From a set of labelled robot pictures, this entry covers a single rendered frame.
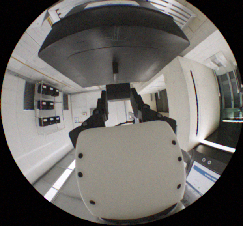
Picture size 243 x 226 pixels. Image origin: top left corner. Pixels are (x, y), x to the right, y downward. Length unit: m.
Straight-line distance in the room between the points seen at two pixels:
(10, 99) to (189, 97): 2.99
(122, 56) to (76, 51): 0.09
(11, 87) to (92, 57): 2.67
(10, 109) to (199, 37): 3.03
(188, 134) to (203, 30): 0.53
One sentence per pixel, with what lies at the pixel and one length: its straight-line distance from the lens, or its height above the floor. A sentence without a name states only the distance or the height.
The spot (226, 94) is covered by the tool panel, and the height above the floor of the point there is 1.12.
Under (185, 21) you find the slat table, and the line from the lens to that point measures 0.50.
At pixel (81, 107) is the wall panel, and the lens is 4.81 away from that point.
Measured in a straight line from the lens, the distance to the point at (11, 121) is 2.67.
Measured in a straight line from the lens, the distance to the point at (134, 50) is 0.17.
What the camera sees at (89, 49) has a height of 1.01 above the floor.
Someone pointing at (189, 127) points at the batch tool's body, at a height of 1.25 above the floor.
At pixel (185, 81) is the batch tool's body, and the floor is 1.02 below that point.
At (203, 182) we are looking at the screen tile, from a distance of 0.61.
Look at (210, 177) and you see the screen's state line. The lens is 0.56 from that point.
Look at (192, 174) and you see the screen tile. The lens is 0.65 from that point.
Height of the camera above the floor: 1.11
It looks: 3 degrees down
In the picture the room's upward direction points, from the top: 174 degrees clockwise
